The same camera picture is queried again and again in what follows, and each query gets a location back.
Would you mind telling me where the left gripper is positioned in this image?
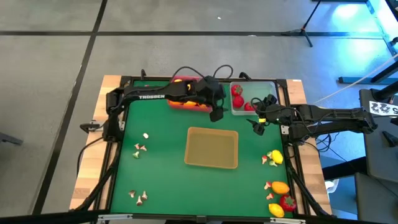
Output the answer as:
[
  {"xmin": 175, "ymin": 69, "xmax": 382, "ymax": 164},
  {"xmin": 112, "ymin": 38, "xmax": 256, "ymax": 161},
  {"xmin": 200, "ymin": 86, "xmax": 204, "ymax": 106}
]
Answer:
[{"xmin": 195, "ymin": 76, "xmax": 226, "ymax": 123}]

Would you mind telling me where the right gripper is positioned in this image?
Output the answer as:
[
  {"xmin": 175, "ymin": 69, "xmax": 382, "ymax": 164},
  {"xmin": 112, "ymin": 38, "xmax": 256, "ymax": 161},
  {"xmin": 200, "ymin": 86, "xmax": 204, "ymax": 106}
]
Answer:
[{"xmin": 247, "ymin": 94, "xmax": 295, "ymax": 136}]

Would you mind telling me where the red plastic basket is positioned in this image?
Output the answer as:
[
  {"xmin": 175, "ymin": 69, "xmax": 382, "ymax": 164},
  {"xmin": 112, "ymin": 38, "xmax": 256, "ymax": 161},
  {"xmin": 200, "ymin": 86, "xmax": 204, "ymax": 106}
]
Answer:
[{"xmin": 167, "ymin": 75, "xmax": 215, "ymax": 113}]

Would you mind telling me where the clear plastic basket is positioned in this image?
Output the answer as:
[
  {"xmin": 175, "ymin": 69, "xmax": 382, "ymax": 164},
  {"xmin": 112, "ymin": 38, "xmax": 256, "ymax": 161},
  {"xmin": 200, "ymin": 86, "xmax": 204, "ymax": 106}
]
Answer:
[{"xmin": 229, "ymin": 81, "xmax": 279, "ymax": 116}]

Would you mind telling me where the orange translucent plastic basket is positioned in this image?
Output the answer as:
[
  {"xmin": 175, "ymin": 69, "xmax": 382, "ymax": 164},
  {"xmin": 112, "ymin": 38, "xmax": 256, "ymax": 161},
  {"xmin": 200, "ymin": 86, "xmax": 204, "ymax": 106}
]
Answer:
[{"xmin": 183, "ymin": 126, "xmax": 239, "ymax": 170}]

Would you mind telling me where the green table mat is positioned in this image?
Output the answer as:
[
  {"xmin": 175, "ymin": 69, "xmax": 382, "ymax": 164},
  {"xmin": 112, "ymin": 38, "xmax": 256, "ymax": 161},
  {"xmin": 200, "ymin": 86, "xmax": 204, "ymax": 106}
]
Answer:
[{"xmin": 109, "ymin": 79, "xmax": 295, "ymax": 218}]

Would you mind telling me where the black tripod stand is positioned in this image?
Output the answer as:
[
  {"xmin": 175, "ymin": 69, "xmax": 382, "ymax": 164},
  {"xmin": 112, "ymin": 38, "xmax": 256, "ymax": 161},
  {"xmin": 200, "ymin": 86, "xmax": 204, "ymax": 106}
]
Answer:
[{"xmin": 281, "ymin": 0, "xmax": 324, "ymax": 48}]

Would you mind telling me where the white object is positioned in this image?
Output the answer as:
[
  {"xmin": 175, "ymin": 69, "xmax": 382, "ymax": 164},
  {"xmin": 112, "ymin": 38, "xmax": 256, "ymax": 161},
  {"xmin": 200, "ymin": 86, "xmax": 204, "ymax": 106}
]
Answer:
[{"xmin": 325, "ymin": 179, "xmax": 340, "ymax": 194}]

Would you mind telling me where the white marker sign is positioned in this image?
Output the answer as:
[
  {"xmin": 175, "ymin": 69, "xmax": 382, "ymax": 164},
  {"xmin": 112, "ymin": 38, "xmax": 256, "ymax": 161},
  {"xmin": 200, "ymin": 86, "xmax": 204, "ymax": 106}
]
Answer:
[{"xmin": 369, "ymin": 100, "xmax": 398, "ymax": 118}]

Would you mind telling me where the dark gray cart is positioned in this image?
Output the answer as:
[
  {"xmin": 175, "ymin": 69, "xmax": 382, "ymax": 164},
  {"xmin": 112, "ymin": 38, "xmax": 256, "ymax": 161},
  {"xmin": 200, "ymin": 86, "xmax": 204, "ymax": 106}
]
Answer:
[{"xmin": 354, "ymin": 88, "xmax": 398, "ymax": 224}]

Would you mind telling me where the black rig beam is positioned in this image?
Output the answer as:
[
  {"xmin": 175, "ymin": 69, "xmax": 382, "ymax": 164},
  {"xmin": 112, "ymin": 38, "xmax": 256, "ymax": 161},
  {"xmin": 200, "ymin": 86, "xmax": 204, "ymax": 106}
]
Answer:
[{"xmin": 0, "ymin": 210, "xmax": 398, "ymax": 224}]

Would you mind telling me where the gray furniture foot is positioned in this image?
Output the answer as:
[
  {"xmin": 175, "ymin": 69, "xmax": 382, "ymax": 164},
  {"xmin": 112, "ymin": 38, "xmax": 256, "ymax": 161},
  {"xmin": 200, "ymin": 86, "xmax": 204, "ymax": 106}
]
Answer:
[{"xmin": 0, "ymin": 132, "xmax": 24, "ymax": 146}]

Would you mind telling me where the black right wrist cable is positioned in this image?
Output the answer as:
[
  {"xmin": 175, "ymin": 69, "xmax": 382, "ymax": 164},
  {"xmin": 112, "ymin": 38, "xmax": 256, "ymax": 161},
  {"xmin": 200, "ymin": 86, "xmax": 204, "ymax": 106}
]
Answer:
[{"xmin": 250, "ymin": 96, "xmax": 271, "ymax": 114}]

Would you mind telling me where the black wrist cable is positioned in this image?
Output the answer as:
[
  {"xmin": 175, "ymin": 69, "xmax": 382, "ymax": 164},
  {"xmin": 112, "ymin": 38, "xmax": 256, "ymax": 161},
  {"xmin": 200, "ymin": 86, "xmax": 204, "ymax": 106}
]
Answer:
[
  {"xmin": 250, "ymin": 96, "xmax": 271, "ymax": 114},
  {"xmin": 172, "ymin": 64, "xmax": 234, "ymax": 82}
]

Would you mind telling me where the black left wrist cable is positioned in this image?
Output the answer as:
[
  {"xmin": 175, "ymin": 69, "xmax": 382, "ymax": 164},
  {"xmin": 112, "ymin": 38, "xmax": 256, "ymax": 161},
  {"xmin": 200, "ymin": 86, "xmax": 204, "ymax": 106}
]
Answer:
[{"xmin": 172, "ymin": 64, "xmax": 234, "ymax": 82}]

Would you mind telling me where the black cable bundle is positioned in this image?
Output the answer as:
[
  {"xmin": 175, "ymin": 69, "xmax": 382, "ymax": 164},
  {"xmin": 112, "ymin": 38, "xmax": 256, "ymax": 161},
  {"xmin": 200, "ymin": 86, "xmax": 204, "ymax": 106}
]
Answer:
[{"xmin": 313, "ymin": 132, "xmax": 341, "ymax": 154}]

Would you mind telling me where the black metal table frame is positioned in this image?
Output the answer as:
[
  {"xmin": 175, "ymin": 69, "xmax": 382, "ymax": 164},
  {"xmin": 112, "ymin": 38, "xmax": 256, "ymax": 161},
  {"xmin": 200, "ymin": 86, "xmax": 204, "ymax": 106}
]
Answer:
[{"xmin": 70, "ymin": 74, "xmax": 334, "ymax": 224}]

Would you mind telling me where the yellow hanging cable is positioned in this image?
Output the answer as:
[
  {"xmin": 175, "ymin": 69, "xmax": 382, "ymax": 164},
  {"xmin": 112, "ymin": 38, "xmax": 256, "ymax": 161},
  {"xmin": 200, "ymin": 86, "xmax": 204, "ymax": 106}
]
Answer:
[{"xmin": 312, "ymin": 53, "xmax": 398, "ymax": 105}]

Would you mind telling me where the silver frame bracket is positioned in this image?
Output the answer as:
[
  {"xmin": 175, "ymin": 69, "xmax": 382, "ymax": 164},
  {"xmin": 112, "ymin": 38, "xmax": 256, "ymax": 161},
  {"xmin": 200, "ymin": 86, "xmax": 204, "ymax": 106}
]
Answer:
[
  {"xmin": 269, "ymin": 217, "xmax": 307, "ymax": 224},
  {"xmin": 97, "ymin": 213, "xmax": 134, "ymax": 222}
]

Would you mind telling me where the black base cable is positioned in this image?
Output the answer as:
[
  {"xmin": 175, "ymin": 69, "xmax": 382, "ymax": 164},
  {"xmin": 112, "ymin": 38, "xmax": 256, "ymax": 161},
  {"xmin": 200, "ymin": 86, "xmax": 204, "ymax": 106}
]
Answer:
[{"xmin": 76, "ymin": 136, "xmax": 105, "ymax": 179}]

